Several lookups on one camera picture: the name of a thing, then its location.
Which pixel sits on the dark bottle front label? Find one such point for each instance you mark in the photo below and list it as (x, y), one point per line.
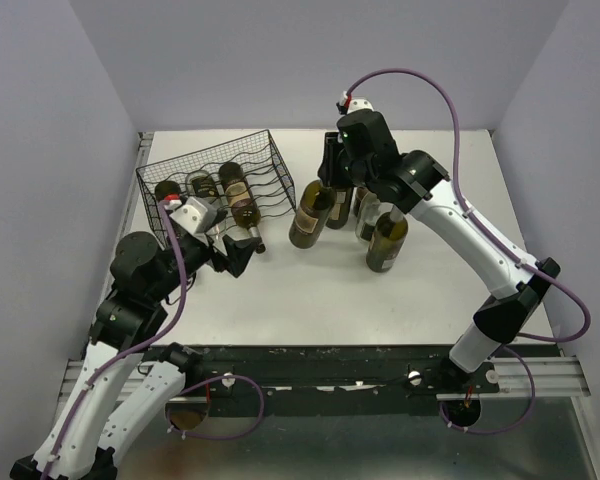
(167, 190)

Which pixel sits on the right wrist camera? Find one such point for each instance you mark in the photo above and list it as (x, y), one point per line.
(348, 104)

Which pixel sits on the clear bottle back right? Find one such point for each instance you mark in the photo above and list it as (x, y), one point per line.
(368, 214)

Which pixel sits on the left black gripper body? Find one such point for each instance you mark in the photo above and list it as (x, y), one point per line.
(219, 259)

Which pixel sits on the black mounting rail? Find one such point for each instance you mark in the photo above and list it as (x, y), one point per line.
(320, 381)

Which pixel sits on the olive bottle tan label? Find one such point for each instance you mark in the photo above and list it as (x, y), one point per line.
(316, 204)

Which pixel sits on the green bottle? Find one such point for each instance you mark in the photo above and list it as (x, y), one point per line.
(360, 193)
(387, 240)
(201, 184)

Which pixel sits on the dark bottle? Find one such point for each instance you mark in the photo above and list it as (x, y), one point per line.
(340, 212)

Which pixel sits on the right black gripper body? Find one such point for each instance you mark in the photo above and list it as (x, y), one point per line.
(335, 169)

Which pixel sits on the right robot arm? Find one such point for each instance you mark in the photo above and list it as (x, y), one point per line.
(361, 152)

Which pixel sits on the dark bottle label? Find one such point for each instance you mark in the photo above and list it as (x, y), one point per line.
(167, 190)
(241, 201)

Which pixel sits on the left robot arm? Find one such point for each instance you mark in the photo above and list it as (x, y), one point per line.
(96, 428)

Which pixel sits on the clear glass bottle front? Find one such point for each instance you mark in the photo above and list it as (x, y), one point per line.
(218, 230)

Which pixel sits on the black wire wine rack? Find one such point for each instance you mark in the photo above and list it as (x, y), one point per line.
(266, 174)

